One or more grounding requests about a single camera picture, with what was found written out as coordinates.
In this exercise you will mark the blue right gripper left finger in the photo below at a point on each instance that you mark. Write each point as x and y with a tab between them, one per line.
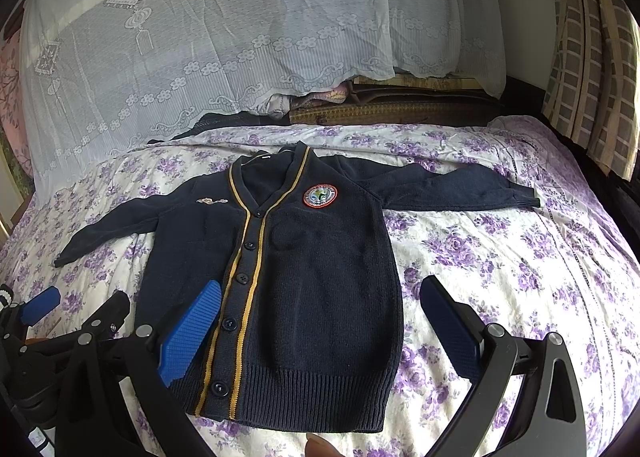
34	310

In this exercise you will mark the navy blue knitted cardigan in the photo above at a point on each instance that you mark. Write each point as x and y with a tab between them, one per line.
309	334

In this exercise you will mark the brown woven mat stack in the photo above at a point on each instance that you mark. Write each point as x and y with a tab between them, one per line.
405	99

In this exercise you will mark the white lace cover cloth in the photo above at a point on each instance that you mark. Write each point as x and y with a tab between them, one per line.
102	77

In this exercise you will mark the checkered beige curtain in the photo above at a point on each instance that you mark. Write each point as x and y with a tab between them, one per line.
593	95

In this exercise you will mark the person's fingertip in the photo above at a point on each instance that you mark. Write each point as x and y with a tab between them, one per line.
317	446

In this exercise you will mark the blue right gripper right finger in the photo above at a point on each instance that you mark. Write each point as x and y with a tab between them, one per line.
460	339

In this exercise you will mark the purple floral bed sheet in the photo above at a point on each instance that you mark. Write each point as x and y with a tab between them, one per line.
564	267

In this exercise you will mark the pink floral wall cloth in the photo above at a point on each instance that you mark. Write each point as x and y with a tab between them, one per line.
12	115

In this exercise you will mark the pink folded fabric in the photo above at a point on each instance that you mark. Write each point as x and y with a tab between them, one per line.
320	97

